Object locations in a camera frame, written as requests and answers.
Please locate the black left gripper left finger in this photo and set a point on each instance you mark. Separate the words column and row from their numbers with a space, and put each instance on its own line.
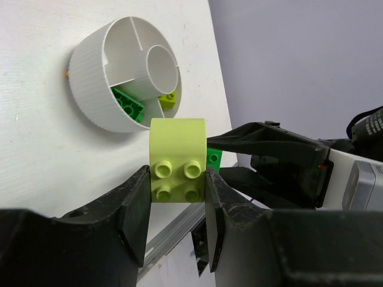
column 99, row 244

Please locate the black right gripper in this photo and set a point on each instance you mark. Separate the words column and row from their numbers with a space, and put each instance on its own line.
column 293, row 171

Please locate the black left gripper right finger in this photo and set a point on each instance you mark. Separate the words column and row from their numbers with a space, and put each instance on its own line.
column 251, row 246

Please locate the dark green lego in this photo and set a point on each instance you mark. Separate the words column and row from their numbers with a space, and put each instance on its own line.
column 213, row 158

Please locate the pale green curved lego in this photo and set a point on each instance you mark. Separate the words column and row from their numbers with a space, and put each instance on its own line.
column 177, row 152

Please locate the lime green lego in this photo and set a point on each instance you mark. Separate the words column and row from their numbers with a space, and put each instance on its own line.
column 168, row 101

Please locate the dark green lego plate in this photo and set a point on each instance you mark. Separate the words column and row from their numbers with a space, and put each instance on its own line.
column 131, row 107

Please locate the white round divided container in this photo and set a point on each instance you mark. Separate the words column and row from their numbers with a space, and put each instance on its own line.
column 130, row 54

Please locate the aluminium table front rail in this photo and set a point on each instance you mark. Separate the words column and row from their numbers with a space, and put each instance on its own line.
column 171, row 235

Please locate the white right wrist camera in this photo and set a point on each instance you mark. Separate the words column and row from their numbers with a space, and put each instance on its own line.
column 355, row 183

